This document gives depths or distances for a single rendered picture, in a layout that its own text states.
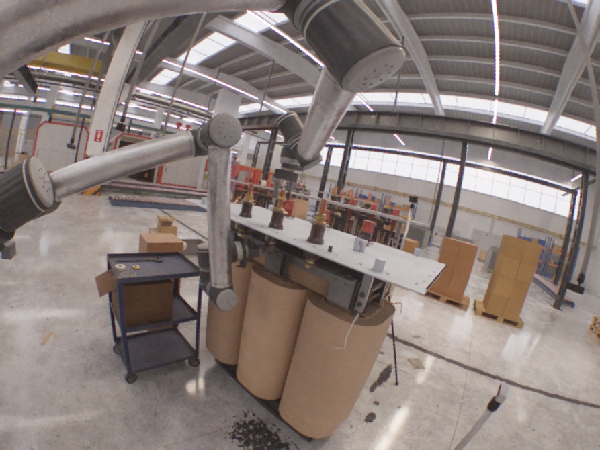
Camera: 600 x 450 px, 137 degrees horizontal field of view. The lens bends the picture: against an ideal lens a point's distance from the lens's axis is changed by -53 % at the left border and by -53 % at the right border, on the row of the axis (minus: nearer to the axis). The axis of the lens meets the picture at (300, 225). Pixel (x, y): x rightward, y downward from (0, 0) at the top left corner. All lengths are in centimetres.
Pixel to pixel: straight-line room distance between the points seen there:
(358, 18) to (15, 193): 102
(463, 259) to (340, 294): 465
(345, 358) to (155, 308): 127
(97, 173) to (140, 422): 152
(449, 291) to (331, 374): 469
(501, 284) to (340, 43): 543
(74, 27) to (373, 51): 46
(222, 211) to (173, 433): 146
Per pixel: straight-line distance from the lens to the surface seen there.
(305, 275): 138
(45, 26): 44
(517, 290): 574
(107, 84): 1153
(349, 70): 46
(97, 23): 45
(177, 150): 120
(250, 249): 126
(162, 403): 202
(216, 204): 104
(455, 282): 571
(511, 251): 557
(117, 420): 196
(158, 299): 182
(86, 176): 119
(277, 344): 152
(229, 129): 104
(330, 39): 49
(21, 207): 98
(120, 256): 202
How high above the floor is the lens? 158
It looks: 8 degrees down
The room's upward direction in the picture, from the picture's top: 12 degrees clockwise
